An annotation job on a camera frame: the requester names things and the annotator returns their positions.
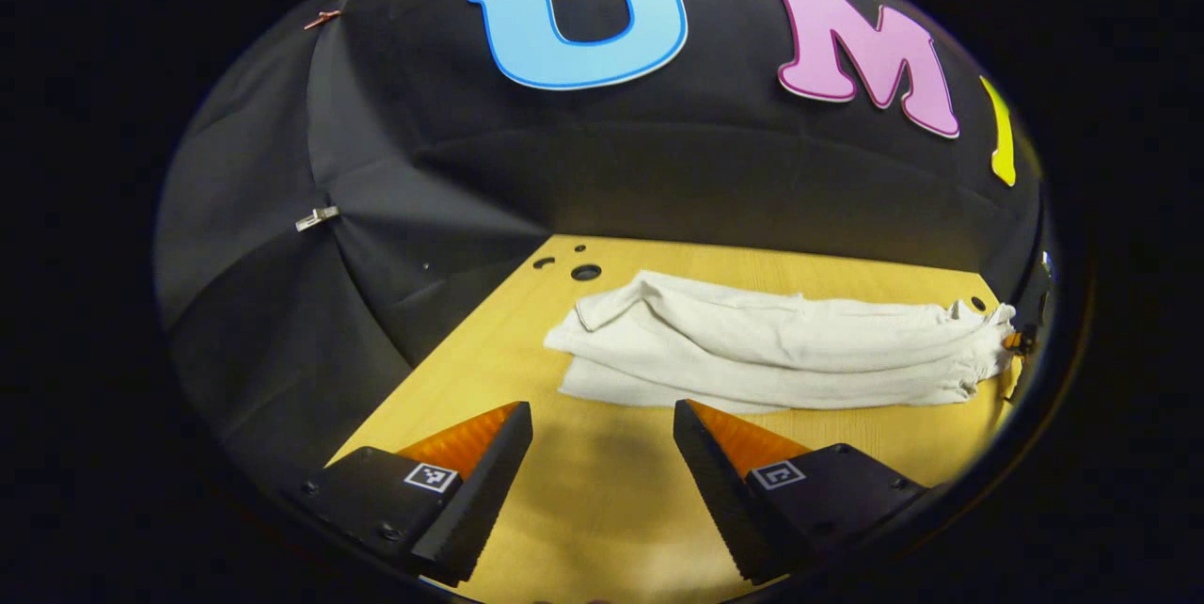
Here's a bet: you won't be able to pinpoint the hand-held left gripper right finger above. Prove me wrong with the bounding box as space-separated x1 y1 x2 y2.
673 399 932 586

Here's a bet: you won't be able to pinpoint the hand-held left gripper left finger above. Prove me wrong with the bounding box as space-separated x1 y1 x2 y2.
282 401 533 588

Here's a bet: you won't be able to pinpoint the white jeans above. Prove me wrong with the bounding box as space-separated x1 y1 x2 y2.
544 269 1019 415

